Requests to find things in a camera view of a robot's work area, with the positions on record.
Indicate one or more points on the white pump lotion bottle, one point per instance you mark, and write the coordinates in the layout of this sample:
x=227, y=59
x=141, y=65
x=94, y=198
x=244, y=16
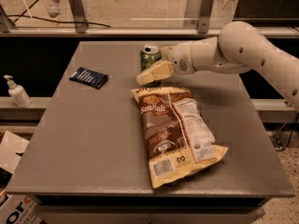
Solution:
x=17, y=92

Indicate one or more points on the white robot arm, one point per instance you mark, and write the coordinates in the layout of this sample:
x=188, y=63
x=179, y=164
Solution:
x=238, y=48

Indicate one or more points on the white cardboard box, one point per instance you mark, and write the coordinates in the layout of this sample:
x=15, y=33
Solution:
x=12, y=147

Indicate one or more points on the brown sea salt chip bag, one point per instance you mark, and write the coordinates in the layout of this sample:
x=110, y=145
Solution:
x=176, y=137

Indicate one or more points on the green soda can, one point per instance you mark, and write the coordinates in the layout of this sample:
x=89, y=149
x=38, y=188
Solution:
x=149, y=55

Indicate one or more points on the right metal bracket post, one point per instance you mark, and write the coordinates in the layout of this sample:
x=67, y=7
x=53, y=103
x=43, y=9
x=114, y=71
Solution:
x=204, y=16

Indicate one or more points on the dark blue snack packet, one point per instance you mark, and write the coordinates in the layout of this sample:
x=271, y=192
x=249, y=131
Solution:
x=89, y=77

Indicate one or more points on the left metal bracket post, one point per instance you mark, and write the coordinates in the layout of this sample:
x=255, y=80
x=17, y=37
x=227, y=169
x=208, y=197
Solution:
x=78, y=16

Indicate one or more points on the metal bracket post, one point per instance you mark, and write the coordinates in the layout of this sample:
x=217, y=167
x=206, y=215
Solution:
x=78, y=16
x=204, y=16

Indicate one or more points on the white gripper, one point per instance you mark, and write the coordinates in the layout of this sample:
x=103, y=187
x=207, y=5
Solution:
x=179, y=59

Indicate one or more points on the metal window rail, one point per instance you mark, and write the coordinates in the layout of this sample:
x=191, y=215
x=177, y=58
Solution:
x=179, y=33

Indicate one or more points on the white printed box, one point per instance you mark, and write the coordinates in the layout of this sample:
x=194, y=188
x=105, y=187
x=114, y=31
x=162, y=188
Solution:
x=18, y=209

